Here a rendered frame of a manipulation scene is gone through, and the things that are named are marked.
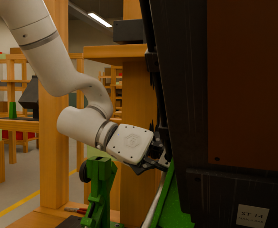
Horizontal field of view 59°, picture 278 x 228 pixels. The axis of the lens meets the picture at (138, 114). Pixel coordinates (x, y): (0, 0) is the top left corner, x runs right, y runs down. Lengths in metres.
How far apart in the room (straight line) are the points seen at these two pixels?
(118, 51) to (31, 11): 0.33
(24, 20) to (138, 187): 0.67
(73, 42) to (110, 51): 11.57
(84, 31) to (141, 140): 11.64
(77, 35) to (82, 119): 11.71
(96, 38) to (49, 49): 11.30
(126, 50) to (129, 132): 0.28
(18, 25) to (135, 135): 0.36
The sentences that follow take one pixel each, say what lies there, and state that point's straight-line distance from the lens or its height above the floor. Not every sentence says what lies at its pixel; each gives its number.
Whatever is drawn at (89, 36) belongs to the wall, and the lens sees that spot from 12.05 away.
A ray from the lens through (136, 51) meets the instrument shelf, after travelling 0.78.
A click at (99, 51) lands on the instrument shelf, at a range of 0.84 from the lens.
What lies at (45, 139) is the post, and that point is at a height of 1.18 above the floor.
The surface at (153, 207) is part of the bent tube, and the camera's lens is 0.70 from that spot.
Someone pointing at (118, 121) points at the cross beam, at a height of 1.27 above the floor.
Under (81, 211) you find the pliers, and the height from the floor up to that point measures 0.89.
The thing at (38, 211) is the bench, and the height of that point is 0.88.
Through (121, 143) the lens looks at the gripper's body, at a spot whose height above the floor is 1.26.
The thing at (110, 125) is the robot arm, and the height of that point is 1.30.
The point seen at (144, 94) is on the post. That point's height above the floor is 1.38.
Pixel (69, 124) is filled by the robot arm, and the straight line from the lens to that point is 0.69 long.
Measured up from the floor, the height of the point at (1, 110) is 0.89.
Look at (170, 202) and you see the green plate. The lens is 0.54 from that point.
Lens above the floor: 1.40
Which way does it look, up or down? 5 degrees down
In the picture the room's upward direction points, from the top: 1 degrees clockwise
